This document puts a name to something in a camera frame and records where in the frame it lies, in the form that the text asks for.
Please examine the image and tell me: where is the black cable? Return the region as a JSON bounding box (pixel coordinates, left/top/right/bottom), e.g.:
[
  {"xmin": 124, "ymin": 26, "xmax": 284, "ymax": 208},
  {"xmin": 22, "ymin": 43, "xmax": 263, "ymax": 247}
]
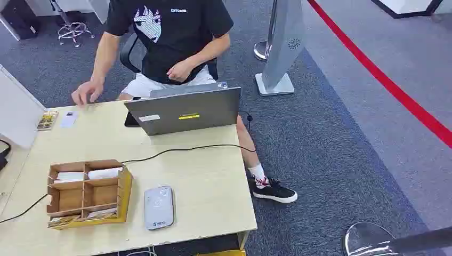
[{"xmin": 0, "ymin": 110, "xmax": 257, "ymax": 225}]

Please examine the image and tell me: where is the wooden desk leg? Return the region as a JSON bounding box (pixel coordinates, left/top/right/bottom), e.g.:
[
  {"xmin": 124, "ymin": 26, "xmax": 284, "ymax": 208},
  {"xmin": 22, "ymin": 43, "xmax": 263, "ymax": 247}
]
[{"xmin": 237, "ymin": 230, "xmax": 251, "ymax": 252}]

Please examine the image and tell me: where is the red floor tape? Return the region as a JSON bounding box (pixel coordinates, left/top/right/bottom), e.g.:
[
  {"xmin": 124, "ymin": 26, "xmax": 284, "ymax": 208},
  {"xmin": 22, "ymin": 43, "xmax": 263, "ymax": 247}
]
[{"xmin": 306, "ymin": 0, "xmax": 452, "ymax": 149}]

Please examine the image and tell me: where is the printed card stack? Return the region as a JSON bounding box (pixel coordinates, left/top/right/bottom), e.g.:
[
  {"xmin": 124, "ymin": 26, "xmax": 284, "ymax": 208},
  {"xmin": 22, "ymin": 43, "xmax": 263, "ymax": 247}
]
[
  {"xmin": 86, "ymin": 207, "xmax": 118, "ymax": 220},
  {"xmin": 47, "ymin": 214, "xmax": 83, "ymax": 228}
]

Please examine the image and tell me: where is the person's right hand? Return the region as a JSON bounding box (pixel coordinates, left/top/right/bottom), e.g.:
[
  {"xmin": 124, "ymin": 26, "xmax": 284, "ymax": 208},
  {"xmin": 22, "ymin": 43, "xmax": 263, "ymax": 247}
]
[{"xmin": 71, "ymin": 79, "xmax": 104, "ymax": 107}]

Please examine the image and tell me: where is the person's hand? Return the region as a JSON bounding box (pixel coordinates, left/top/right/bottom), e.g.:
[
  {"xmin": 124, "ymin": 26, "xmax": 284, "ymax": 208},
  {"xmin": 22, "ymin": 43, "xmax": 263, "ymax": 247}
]
[
  {"xmin": 166, "ymin": 59, "xmax": 194, "ymax": 84},
  {"xmin": 71, "ymin": 79, "xmax": 104, "ymax": 107}
]

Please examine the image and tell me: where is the person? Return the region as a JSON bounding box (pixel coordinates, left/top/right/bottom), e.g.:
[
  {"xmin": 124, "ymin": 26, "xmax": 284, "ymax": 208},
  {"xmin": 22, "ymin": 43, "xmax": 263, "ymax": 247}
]
[{"xmin": 70, "ymin": 0, "xmax": 298, "ymax": 205}]

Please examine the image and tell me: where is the white partition panel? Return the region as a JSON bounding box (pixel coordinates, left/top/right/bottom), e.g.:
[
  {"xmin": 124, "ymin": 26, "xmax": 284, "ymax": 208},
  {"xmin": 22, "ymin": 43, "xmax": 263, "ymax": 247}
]
[{"xmin": 0, "ymin": 64, "xmax": 46, "ymax": 150}]

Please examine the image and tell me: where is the yellow box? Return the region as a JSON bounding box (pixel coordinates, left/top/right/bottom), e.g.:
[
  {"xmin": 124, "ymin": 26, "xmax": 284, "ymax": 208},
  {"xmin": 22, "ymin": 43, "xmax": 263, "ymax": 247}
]
[{"xmin": 195, "ymin": 249, "xmax": 247, "ymax": 256}]

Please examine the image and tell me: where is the grey standing sign panel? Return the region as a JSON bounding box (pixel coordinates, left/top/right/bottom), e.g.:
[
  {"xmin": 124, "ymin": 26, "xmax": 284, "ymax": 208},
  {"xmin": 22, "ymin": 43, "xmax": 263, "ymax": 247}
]
[{"xmin": 254, "ymin": 0, "xmax": 308, "ymax": 97}]

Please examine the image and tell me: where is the person's left hand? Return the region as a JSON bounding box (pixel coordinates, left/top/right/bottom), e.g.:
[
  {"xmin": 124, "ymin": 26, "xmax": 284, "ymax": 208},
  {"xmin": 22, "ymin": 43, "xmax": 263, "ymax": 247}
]
[{"xmin": 166, "ymin": 59, "xmax": 194, "ymax": 84}]

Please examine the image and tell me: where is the yellow printed card pack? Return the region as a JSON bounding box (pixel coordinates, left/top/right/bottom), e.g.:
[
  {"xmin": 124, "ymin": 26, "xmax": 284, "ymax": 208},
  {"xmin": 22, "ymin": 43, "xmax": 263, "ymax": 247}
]
[{"xmin": 36, "ymin": 109, "xmax": 59, "ymax": 132}]

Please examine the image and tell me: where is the grey card reader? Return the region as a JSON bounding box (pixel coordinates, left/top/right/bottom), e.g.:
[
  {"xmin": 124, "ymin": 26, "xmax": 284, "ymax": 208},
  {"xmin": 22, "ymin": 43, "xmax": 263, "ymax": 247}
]
[{"xmin": 143, "ymin": 185, "xmax": 175, "ymax": 231}]

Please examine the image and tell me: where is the black bag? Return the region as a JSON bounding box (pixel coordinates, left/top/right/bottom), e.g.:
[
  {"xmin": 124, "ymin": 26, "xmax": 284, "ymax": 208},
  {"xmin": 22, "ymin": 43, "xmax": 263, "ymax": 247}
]
[{"xmin": 0, "ymin": 0, "xmax": 42, "ymax": 41}]

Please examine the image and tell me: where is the grey laptop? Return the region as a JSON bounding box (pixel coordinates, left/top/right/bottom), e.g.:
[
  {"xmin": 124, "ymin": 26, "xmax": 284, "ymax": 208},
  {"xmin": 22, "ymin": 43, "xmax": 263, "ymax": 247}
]
[{"xmin": 123, "ymin": 82, "xmax": 243, "ymax": 137}]

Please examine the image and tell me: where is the white card stack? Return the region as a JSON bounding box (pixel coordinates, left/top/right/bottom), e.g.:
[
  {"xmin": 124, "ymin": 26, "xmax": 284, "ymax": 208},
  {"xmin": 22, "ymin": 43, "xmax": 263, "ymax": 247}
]
[
  {"xmin": 53, "ymin": 171, "xmax": 87, "ymax": 185},
  {"xmin": 87, "ymin": 167, "xmax": 124, "ymax": 181}
]

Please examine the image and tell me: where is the black flat tablet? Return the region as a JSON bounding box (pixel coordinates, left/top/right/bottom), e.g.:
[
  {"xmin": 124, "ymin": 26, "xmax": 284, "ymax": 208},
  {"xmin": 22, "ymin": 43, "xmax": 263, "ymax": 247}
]
[{"xmin": 124, "ymin": 111, "xmax": 141, "ymax": 128}]

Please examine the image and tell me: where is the chrome stool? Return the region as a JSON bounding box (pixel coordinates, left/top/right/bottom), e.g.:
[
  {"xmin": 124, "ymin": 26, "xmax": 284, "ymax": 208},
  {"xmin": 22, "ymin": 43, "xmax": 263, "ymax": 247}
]
[{"xmin": 49, "ymin": 0, "xmax": 95, "ymax": 49}]

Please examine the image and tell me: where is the wooden card box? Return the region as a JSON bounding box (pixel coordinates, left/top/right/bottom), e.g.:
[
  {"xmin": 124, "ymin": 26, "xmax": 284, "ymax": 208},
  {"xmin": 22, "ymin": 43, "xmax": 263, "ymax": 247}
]
[{"xmin": 46, "ymin": 159, "xmax": 134, "ymax": 231}]

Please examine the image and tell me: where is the black office chair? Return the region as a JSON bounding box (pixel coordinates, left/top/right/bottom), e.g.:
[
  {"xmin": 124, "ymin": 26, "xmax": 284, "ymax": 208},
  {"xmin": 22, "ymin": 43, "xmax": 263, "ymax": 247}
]
[{"xmin": 119, "ymin": 32, "xmax": 219, "ymax": 82}]

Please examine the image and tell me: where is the white platform with black edge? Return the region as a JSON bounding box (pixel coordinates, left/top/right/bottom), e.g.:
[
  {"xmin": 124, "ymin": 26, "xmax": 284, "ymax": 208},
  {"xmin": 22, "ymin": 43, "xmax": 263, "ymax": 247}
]
[{"xmin": 369, "ymin": 0, "xmax": 444, "ymax": 20}]

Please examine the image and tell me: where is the chrome stanchion post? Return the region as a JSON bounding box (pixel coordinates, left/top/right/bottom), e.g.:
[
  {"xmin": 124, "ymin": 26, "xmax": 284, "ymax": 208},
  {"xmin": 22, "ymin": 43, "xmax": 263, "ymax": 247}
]
[{"xmin": 253, "ymin": 0, "xmax": 280, "ymax": 62}]

